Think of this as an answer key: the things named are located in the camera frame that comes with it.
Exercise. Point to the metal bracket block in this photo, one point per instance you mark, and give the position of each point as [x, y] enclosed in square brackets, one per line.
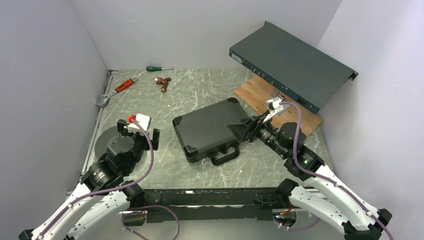
[279, 105]

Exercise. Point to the red handled adjustable wrench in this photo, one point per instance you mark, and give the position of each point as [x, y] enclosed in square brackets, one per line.
[105, 98]

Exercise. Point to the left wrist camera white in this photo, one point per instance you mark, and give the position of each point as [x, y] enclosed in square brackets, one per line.
[138, 120]

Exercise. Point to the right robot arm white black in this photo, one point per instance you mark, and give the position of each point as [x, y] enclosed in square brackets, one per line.
[320, 192]

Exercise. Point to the black poker set case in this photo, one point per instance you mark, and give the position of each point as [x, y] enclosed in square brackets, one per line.
[204, 133]

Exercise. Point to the copper pipe fitting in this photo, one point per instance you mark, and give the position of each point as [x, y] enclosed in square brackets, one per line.
[164, 82]

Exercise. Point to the wooden board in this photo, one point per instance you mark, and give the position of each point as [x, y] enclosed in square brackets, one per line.
[256, 91]

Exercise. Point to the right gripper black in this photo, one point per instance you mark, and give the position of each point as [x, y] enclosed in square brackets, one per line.
[241, 130]

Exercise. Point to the grey rack server unit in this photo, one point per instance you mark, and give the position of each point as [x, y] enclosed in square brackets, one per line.
[299, 70]

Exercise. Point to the grey perforated metal disc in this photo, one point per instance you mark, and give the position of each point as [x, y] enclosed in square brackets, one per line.
[107, 138]

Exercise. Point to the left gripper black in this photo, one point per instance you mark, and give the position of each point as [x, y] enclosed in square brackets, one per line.
[122, 123]

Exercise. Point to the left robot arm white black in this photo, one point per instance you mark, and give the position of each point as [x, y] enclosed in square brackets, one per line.
[102, 190]

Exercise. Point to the aluminium rail left edge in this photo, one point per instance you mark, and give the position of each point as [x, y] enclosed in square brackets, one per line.
[90, 155]

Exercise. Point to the green handled screwdriver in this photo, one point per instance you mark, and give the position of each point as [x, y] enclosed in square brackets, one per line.
[157, 69]

